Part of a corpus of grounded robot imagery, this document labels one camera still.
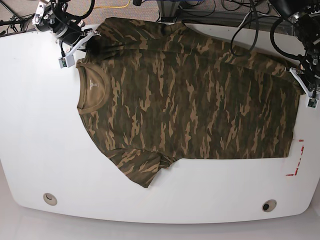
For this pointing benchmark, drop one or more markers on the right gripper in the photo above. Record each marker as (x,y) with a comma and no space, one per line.
(69,36)

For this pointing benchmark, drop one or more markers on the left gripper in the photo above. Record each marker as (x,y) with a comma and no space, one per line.
(310,80)

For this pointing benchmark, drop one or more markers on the camouflage T-shirt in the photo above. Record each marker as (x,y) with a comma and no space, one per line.
(152,94)

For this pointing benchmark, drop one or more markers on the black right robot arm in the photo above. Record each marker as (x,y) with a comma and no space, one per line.
(52,15)

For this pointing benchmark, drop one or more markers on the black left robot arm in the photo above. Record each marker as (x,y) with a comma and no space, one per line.
(299,18)

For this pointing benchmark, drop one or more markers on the black tripod legs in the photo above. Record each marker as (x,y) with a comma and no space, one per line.
(16,24)

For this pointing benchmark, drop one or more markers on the red tape rectangle marking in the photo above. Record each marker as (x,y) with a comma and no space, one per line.
(293,161)

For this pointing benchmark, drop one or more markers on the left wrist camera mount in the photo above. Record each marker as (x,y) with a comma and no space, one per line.
(313,97)

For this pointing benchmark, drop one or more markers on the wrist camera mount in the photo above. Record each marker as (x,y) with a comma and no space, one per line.
(313,97)
(67,53)

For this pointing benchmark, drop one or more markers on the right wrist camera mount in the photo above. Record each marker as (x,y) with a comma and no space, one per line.
(67,53)

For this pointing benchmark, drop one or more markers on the aluminium frame post base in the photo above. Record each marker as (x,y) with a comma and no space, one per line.
(168,10)

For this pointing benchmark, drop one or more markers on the right table cable grommet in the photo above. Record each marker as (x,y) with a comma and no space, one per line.
(269,205)

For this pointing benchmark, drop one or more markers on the table cable grommet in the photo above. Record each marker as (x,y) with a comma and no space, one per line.
(50,199)
(269,205)

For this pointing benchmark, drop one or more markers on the left table cable grommet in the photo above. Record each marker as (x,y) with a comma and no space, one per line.
(50,199)

